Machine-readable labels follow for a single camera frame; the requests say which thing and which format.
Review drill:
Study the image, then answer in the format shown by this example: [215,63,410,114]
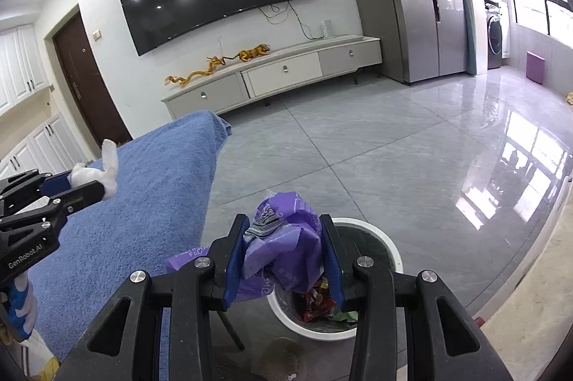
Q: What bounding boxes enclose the purple stool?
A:
[526,51,546,84]

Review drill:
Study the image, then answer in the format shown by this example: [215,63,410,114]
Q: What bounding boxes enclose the grey double door refrigerator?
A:
[329,0,469,85]

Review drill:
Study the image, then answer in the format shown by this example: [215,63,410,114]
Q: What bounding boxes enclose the grey washing machine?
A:
[485,0,511,70]

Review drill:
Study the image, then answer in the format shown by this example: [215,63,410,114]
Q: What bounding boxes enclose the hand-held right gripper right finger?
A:
[319,214,511,381]

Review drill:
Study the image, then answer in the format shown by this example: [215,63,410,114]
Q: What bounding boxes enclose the television cables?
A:
[263,0,324,40]

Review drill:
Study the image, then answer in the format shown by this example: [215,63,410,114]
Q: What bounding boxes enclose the dark brown entrance door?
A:
[53,13,133,148]

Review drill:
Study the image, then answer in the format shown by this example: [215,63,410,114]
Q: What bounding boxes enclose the red snack wrapper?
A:
[293,277,342,322]

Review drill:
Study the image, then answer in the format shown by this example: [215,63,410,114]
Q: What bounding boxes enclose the white round waste bin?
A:
[266,218,404,341]

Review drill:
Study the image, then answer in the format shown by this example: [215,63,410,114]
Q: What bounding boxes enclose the black table leg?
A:
[218,312,246,352]

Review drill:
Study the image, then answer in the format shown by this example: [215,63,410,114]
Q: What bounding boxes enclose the golden dragon ornament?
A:
[165,54,239,89]

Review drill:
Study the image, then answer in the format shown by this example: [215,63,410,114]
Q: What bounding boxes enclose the white wall cabinets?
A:
[0,23,49,119]

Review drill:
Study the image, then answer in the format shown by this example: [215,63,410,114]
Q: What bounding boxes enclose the white low television cabinet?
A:
[161,34,384,122]

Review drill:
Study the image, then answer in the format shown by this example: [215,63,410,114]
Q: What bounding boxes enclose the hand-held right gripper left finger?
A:
[58,214,251,381]

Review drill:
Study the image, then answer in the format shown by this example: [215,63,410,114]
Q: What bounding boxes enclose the white tissue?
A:
[71,139,120,201]

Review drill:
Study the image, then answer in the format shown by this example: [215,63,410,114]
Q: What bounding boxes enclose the golden tiger ornament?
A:
[237,44,273,63]

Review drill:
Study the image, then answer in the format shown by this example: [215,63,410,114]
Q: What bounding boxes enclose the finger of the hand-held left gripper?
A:
[0,169,73,205]
[0,180,106,235]

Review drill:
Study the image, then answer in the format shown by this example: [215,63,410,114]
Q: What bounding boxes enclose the purple plastic packet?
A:
[167,190,326,304]

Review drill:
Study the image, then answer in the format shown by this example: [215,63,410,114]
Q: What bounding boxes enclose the blue towel cloth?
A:
[27,110,233,364]

